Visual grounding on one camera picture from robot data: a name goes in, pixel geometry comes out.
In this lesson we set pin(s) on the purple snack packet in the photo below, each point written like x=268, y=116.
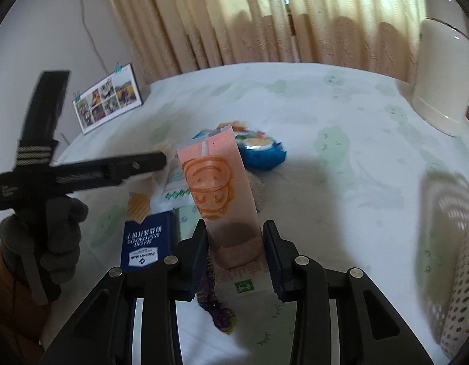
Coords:
x=219, y=313

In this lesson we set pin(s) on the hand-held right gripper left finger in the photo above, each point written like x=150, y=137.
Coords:
x=199, y=243

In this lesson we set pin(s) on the beige curtain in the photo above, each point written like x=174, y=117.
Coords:
x=227, y=19

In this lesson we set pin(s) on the dark blue cracker packet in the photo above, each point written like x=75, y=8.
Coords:
x=149, y=243

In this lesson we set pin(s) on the person's left hand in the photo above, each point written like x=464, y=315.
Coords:
x=63, y=235

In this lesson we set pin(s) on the orange cartoon carton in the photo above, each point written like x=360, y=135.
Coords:
x=215, y=182

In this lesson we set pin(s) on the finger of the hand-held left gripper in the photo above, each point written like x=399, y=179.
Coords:
x=116, y=167
x=48, y=110

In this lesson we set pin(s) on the blue binder clip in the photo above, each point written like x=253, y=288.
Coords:
x=119, y=67
x=77, y=95

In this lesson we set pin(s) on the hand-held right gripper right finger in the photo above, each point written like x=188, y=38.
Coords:
x=270, y=247

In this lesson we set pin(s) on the blue cracker snack packet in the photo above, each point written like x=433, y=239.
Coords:
x=263, y=152

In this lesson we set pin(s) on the photo desk calendar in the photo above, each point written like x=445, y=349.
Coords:
x=109, y=99

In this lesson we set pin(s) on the cream thermos jug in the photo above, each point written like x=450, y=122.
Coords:
x=439, y=72

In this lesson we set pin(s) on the white green patterned tablecloth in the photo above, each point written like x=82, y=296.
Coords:
x=352, y=182

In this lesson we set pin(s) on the white green print snack packet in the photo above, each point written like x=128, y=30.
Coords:
x=175, y=194

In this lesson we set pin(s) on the pale perforated plastic basket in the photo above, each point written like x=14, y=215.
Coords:
x=460, y=258

